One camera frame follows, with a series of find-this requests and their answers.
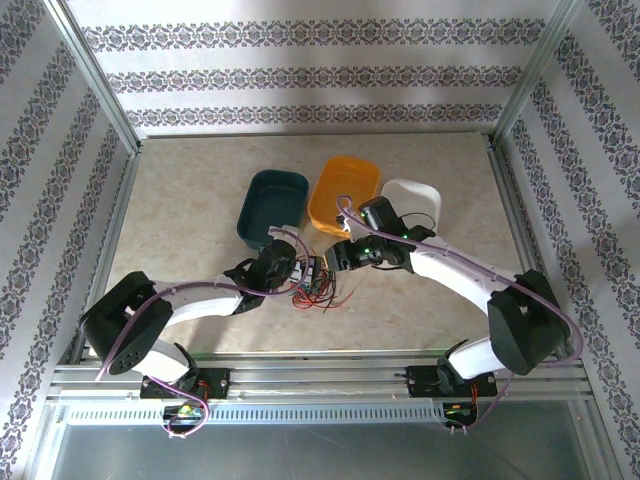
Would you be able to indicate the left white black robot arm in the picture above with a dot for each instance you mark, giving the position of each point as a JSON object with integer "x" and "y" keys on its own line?
{"x": 200, "y": 305}

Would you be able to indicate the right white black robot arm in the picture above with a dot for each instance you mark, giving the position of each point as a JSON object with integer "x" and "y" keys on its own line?
{"x": 450, "y": 270}

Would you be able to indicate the orange plastic bin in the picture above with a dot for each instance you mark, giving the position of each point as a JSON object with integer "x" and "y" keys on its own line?
{"x": 340, "y": 185}

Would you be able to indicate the dark green plastic bin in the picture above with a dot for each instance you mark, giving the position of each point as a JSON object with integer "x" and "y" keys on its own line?
{"x": 272, "y": 200}

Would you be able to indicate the white plastic bin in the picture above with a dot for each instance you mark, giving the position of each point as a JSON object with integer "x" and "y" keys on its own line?
{"x": 415, "y": 192}

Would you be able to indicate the grey metal sheet shelf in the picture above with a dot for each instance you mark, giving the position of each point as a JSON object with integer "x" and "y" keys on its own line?
{"x": 320, "y": 455}

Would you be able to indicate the aluminium cross rail frame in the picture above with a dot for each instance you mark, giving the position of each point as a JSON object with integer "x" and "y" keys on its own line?
{"x": 310, "y": 380}

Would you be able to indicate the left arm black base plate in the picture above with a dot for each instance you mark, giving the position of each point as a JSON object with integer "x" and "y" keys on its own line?
{"x": 220, "y": 382}

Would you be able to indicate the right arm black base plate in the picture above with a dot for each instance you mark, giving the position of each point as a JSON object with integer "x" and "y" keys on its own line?
{"x": 420, "y": 382}

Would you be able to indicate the right aluminium side rail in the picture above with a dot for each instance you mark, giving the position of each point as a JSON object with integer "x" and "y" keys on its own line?
{"x": 520, "y": 225}

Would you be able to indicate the aluminium side rail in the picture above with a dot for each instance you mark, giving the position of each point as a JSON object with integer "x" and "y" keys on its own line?
{"x": 117, "y": 220}
{"x": 520, "y": 225}

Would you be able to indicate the left aluminium side rail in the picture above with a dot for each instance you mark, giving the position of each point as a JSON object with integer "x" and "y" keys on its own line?
{"x": 117, "y": 220}

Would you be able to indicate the right aluminium corner post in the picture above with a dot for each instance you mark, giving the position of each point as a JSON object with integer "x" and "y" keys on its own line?
{"x": 535, "y": 65}

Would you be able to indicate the aluminium corner post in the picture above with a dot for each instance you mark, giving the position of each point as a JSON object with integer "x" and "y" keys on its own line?
{"x": 535, "y": 65}
{"x": 95, "y": 80}

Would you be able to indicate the left aluminium corner post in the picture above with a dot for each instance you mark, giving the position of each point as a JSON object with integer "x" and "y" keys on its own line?
{"x": 95, "y": 80}

